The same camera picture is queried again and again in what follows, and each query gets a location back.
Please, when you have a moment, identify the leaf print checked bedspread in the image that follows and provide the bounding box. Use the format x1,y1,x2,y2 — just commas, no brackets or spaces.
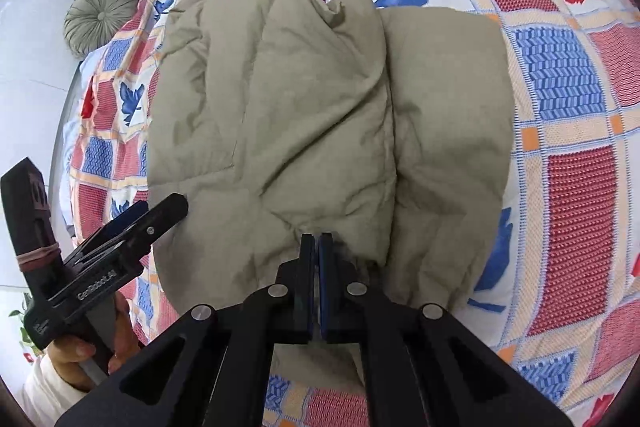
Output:
65,0,640,427

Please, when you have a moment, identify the person's left hand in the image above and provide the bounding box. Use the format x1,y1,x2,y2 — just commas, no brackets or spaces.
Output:
49,293,143,390

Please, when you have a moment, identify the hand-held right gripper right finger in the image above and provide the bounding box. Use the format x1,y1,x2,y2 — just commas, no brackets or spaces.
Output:
318,233,576,427

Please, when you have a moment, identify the person's left forearm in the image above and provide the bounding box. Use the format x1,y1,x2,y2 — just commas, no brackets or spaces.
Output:
20,357,93,423

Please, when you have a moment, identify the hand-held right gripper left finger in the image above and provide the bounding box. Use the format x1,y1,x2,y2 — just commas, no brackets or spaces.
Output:
52,233,318,427

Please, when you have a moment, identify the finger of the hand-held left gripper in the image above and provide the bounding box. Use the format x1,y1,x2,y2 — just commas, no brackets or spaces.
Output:
122,193,190,258
75,201,151,260

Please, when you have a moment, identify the green potted plant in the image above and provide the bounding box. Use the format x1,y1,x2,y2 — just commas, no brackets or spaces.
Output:
9,297,46,358

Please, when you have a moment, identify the olive green puffer jacket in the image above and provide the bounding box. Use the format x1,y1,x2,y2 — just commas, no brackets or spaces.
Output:
145,0,516,390

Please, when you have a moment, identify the round grey-green cushion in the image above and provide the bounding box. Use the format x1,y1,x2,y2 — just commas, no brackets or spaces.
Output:
64,0,138,60

